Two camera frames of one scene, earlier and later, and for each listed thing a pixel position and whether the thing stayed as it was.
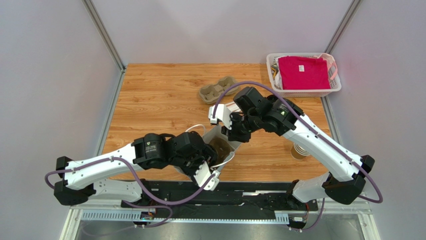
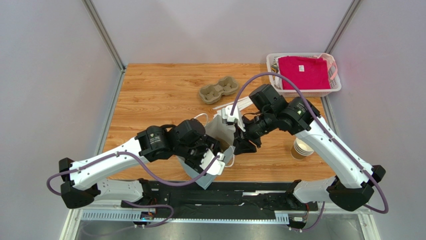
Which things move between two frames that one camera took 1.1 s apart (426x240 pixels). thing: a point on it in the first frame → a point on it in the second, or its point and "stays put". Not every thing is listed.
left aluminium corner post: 96,19 stays put
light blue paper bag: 181,172 → 217,127
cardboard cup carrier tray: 211,94 stays put
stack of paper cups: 298,152 stays put
